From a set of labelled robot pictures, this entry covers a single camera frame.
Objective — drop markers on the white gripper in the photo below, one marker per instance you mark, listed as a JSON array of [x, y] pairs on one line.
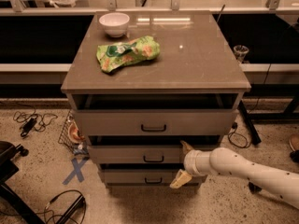
[[189, 162]]

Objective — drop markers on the grey drawer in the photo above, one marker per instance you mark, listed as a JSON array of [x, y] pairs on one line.
[[130, 174], [147, 149], [155, 114]]

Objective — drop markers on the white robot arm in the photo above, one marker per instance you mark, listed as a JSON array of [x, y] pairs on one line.
[[224, 161]]

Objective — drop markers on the grey bottom drawer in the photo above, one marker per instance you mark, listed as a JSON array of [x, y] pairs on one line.
[[130, 174]]

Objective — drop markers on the grey drawer cabinet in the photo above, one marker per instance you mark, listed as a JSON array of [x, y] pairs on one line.
[[194, 59]]

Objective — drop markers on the grey top drawer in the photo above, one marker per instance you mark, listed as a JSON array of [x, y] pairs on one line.
[[155, 114]]

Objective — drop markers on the black metal table leg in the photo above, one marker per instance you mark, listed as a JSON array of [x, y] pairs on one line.
[[255, 138]]

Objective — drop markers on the blue tape cross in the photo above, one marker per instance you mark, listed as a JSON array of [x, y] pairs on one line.
[[76, 172]]

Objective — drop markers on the brown shoe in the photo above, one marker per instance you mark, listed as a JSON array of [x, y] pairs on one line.
[[294, 142]]

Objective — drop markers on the glass cup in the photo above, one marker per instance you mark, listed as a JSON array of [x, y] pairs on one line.
[[240, 52]]

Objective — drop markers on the green snack bag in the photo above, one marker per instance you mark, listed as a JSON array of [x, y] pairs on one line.
[[121, 54]]

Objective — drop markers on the white ceramic bowl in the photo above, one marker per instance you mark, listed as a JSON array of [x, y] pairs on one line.
[[115, 24]]

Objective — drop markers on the wire basket on floor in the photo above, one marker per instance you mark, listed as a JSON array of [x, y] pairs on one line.
[[71, 138]]

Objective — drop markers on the black stand with cable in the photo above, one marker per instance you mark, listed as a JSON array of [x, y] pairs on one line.
[[51, 218]]

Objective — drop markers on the black power adapter with cable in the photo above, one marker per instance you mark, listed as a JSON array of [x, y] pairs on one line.
[[32, 121]]

